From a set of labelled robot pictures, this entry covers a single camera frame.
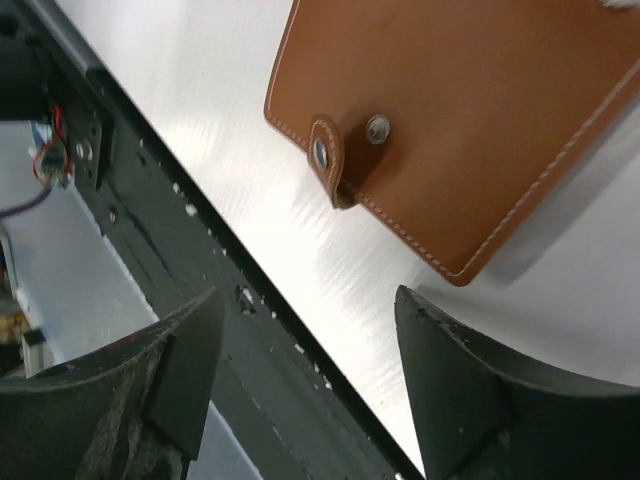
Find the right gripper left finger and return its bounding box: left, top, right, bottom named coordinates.
left=1, top=290, right=224, bottom=479

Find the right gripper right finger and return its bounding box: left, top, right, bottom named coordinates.
left=395, top=286, right=639, bottom=479

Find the brown leather card holder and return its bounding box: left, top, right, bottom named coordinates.
left=264, top=1, right=639, bottom=286

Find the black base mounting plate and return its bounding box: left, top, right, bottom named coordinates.
left=19, top=1, right=422, bottom=479

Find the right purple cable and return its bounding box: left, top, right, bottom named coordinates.
left=0, top=184, right=54, bottom=219

